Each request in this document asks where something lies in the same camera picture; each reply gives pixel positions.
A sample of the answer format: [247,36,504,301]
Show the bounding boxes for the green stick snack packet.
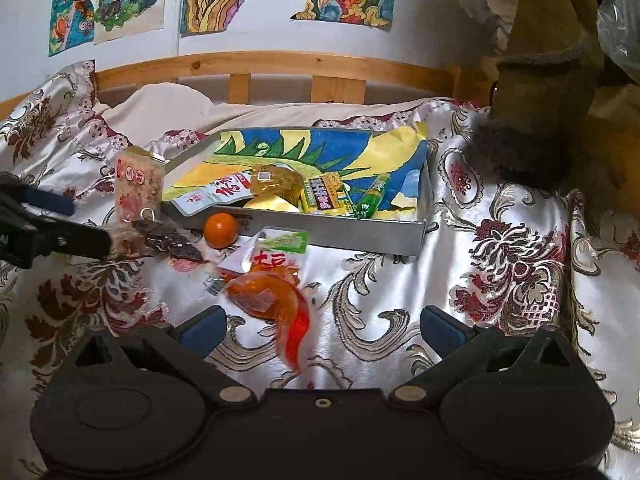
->
[354,172,392,219]

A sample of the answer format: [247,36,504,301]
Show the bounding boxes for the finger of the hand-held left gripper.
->
[0,212,112,269]
[0,172,77,218]

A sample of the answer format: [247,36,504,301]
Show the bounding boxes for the small orange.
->
[203,212,240,249]

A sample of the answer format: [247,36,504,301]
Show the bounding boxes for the white foil snack packet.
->
[169,174,257,217]

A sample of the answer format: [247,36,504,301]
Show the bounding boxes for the orange translucent snack packet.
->
[249,164,304,199]
[225,266,312,373]

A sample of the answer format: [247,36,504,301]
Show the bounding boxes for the yellow green snack packet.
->
[301,171,347,214]

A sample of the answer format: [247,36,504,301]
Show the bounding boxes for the blond cartoon figure poster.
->
[92,0,168,45]

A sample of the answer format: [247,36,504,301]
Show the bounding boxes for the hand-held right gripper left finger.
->
[64,304,258,407]

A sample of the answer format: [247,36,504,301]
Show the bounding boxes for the rice cracker packet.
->
[114,146,168,223]

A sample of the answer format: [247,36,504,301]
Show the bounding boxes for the clear plastic bag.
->
[595,0,640,86]

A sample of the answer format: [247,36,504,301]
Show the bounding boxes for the clear mixed snack packet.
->
[106,217,207,264]

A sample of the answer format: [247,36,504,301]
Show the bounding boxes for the white green snack packet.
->
[216,227,309,281]

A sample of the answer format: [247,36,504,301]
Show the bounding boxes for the yellow foil snack packet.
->
[243,195,302,213]

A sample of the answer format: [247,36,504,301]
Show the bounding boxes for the floral patterned cloth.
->
[440,0,516,56]

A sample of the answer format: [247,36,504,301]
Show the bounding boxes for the wooden bed headboard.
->
[0,51,463,121]

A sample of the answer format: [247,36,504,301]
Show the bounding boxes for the olive fur-trimmed garment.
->
[462,0,601,191]

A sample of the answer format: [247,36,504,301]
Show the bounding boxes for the red-haired cartoon figure poster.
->
[47,0,96,58]

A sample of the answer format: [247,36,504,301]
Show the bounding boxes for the grey metal tray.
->
[162,126,432,257]

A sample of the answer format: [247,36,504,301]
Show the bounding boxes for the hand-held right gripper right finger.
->
[389,304,583,407]

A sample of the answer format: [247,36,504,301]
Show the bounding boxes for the cream duvet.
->
[92,82,436,136]

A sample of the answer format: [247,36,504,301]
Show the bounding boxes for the wooden side rail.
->
[587,85,640,196]

